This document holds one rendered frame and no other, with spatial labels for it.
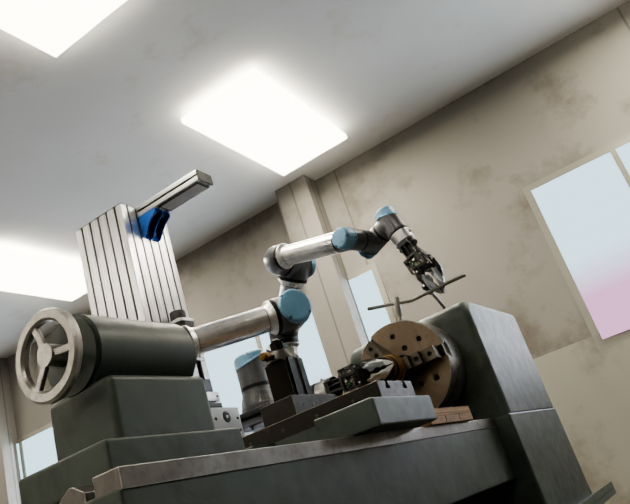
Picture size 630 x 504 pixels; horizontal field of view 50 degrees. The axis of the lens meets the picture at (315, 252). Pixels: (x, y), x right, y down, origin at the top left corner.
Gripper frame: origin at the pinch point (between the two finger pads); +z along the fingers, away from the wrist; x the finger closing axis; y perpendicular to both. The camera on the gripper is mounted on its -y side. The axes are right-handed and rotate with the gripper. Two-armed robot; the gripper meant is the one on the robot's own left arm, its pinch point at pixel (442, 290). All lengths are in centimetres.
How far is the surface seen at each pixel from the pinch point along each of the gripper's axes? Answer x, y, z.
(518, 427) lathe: -7.9, -7.3, 47.0
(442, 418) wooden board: -10, 40, 40
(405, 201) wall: -43, -261, -163
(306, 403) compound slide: -28, 67, 23
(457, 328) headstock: -4.6, -4.6, 11.7
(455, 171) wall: 1, -263, -154
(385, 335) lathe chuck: -21.3, 10.8, 3.1
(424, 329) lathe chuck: -9.4, 10.9, 9.7
